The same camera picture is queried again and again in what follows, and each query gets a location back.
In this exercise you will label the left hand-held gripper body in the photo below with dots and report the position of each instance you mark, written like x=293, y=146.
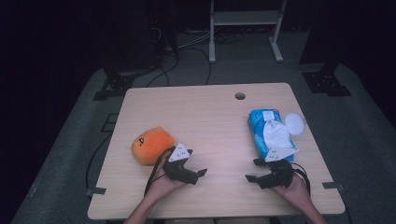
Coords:
x=179, y=171

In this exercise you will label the black tape strip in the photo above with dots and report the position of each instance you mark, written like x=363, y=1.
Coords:
x=333, y=186
x=96, y=190

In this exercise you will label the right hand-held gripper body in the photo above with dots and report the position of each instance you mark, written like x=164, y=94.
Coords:
x=280, y=175

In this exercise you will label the black stand base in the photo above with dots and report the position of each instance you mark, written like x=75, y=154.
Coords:
x=323, y=82
x=118, y=84

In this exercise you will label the white round lid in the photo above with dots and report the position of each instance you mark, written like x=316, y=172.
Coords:
x=295, y=123

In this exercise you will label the white metal stand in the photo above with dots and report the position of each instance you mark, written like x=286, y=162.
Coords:
x=246, y=18

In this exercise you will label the white wet wipe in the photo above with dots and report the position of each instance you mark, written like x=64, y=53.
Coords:
x=275, y=135

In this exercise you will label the person's left hand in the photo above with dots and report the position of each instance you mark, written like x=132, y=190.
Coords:
x=162, y=188

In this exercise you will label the blue wet wipes pack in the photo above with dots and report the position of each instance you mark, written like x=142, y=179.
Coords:
x=257, y=124

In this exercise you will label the person's right hand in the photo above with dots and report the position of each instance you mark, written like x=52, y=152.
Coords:
x=295, y=193

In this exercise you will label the orange plush toy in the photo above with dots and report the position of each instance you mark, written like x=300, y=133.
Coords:
x=149, y=146

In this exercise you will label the black floor tape frame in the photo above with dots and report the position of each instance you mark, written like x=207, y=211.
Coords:
x=109, y=114

